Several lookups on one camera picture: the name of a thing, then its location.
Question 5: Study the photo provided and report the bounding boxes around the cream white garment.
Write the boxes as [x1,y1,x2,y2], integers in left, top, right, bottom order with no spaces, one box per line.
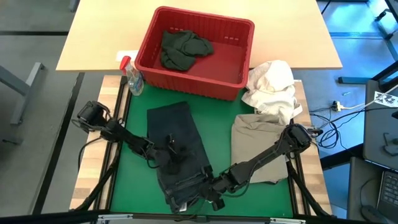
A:
[241,59,303,125]

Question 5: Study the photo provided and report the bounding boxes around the light wooden table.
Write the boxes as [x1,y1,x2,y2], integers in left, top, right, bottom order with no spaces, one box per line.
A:
[55,0,343,73]

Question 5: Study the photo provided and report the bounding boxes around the white cable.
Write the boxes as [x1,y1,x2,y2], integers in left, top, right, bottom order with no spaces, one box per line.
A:
[341,83,398,110]

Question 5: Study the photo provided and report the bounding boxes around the green table mat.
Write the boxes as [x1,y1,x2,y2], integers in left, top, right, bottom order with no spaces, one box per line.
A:
[110,83,295,218]

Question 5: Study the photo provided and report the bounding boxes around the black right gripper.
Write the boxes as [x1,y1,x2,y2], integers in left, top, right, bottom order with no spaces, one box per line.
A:
[200,164,239,212]

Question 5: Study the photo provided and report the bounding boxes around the red plastic bin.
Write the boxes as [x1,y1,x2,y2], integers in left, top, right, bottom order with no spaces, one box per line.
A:
[134,6,256,102]

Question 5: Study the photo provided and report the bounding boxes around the silver camera bracket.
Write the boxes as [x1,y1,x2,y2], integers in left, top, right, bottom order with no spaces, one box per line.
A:
[96,213,308,224]

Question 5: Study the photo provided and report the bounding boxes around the white tag black pattern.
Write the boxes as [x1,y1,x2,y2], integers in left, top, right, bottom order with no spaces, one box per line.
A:
[373,90,398,108]

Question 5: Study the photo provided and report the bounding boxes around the dark grey desk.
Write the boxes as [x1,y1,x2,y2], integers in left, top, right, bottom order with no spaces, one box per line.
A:
[346,156,398,224]
[362,78,398,171]

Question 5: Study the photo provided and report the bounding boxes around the khaki shorts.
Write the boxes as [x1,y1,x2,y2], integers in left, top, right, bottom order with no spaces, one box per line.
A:
[230,113,292,184]

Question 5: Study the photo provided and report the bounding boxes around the spray bottle red trigger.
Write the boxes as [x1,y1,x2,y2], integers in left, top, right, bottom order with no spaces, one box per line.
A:
[119,55,145,96]

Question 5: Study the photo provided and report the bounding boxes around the dark jeans with stitching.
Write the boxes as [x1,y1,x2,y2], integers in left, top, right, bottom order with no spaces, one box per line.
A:
[146,101,215,214]

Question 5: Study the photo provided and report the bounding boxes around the white paper label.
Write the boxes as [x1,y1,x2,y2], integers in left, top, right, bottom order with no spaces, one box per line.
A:
[115,50,139,63]

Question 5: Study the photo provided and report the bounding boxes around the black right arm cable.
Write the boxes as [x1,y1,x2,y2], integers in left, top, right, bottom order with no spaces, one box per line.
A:
[309,107,364,151]

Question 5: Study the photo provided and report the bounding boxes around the black garment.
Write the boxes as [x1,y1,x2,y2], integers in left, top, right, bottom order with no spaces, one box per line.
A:
[160,29,215,72]

